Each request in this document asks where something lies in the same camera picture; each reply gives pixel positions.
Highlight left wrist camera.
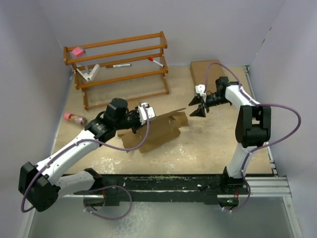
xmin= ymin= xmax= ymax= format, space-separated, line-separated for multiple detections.
xmin=137 ymin=102 xmax=157 ymax=125

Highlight red capped marker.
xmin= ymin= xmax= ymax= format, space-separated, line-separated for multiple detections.
xmin=148 ymin=57 xmax=164 ymax=67

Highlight black capped white marker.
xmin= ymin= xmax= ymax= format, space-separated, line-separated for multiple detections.
xmin=105 ymin=63 xmax=132 ymax=68

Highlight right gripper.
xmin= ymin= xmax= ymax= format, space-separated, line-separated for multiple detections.
xmin=189 ymin=93 xmax=231 ymax=118

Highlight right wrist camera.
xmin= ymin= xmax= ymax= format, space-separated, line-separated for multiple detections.
xmin=194 ymin=84 xmax=207 ymax=101

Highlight wooden rack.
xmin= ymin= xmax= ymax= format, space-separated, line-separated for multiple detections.
xmin=63 ymin=31 xmax=169 ymax=110

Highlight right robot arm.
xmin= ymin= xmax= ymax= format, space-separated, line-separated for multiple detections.
xmin=189 ymin=77 xmax=271 ymax=194

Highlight white eraser brush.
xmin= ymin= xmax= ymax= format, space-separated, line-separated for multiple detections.
xmin=76 ymin=64 xmax=100 ymax=83

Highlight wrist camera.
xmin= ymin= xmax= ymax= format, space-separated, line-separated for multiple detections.
xmin=137 ymin=102 xmax=157 ymax=125
xmin=194 ymin=84 xmax=207 ymax=101

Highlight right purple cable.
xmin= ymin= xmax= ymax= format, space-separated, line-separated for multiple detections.
xmin=206 ymin=61 xmax=302 ymax=214

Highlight pink eraser block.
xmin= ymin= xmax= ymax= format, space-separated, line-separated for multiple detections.
xmin=71 ymin=47 xmax=86 ymax=58

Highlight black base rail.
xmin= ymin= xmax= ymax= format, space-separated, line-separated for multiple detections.
xmin=78 ymin=173 xmax=250 ymax=207

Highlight large closed cardboard box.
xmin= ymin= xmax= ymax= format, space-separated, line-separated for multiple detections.
xmin=190 ymin=60 xmax=226 ymax=95

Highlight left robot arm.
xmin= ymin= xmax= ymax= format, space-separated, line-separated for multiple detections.
xmin=18 ymin=98 xmax=156 ymax=213

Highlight small pink capped bottle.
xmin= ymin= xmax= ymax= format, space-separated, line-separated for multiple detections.
xmin=63 ymin=113 xmax=88 ymax=127

